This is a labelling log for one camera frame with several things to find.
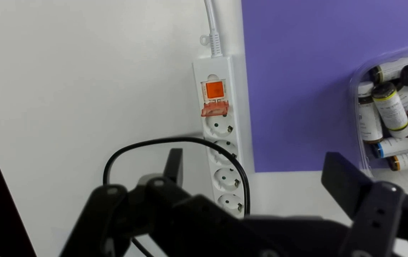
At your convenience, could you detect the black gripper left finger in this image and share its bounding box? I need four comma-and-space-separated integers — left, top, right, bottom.
60, 147, 244, 257

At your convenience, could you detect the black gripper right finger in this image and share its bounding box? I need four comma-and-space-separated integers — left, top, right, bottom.
319, 149, 408, 257

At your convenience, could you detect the white power strip orange switch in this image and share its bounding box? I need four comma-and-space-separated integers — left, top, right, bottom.
191, 54, 249, 219

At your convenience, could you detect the white paint tube blue cap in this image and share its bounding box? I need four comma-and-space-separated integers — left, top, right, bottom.
368, 129, 408, 159

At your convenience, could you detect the yellow banded paint tube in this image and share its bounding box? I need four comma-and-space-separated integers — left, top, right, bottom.
371, 81, 408, 139

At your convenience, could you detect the clear plastic container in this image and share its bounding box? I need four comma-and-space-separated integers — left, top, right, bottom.
348, 40, 408, 178

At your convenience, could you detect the purple paper mat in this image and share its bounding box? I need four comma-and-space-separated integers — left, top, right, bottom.
239, 0, 408, 174

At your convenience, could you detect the black power cable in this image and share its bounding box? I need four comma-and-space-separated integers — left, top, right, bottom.
101, 135, 252, 257

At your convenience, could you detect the thick white power cable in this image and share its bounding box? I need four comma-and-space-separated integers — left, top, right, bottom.
200, 0, 227, 58

